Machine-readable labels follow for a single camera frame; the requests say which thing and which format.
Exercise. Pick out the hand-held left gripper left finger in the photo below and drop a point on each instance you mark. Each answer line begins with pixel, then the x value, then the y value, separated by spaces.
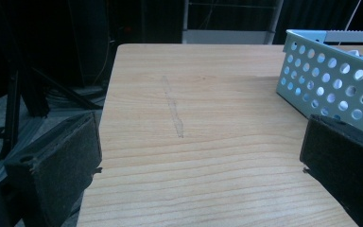
pixel 56 167

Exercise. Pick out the light blue perforated plastic basket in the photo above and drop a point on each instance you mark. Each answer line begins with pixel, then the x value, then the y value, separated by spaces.
pixel 331 82

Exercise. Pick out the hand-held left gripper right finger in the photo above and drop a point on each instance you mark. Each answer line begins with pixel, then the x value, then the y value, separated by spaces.
pixel 343 157

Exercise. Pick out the black metal tripod stand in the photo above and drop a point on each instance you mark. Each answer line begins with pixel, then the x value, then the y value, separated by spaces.
pixel 28 94

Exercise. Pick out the white item in basket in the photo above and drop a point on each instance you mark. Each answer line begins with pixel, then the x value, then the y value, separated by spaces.
pixel 354 52

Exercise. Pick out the grey metal rack frame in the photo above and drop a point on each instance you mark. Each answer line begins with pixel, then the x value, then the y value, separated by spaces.
pixel 230 28

